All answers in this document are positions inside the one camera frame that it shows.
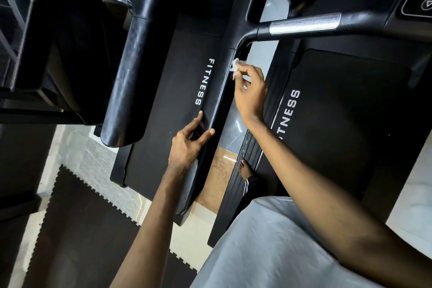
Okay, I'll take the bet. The person's left hand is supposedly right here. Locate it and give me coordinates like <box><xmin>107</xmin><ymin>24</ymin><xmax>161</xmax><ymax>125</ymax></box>
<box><xmin>165</xmin><ymin>110</ymin><xmax>216</xmax><ymax>177</ymax></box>

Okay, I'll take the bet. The person's bare foot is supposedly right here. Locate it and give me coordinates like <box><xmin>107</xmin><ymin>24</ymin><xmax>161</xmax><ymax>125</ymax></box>
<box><xmin>238</xmin><ymin>159</ymin><xmax>255</xmax><ymax>181</ymax></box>

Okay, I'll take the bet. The person's right forearm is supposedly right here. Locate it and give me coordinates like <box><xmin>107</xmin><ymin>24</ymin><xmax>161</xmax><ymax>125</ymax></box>
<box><xmin>244</xmin><ymin>119</ymin><xmax>432</xmax><ymax>288</ymax></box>

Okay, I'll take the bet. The person's right hand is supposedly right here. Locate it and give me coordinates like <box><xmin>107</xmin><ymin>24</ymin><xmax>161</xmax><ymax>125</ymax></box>
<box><xmin>233</xmin><ymin>63</ymin><xmax>268</xmax><ymax>130</ymax></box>

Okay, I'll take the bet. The small white wipe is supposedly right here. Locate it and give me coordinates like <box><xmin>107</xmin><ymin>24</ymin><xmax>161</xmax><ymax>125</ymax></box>
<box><xmin>231</xmin><ymin>59</ymin><xmax>252</xmax><ymax>84</ymax></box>

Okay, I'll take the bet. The black interlocking foam mat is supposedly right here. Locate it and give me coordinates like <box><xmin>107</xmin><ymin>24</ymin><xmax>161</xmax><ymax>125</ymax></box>
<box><xmin>20</xmin><ymin>165</ymin><xmax>198</xmax><ymax>288</ymax></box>

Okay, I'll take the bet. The black treadmill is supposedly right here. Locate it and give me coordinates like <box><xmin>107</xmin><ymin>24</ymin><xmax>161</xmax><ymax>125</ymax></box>
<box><xmin>177</xmin><ymin>0</ymin><xmax>432</xmax><ymax>248</ymax></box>
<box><xmin>0</xmin><ymin>0</ymin><xmax>237</xmax><ymax>226</ymax></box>

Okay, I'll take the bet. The person's left forearm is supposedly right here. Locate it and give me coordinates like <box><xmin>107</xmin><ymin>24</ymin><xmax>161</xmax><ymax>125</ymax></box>
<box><xmin>111</xmin><ymin>166</ymin><xmax>186</xmax><ymax>288</ymax></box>

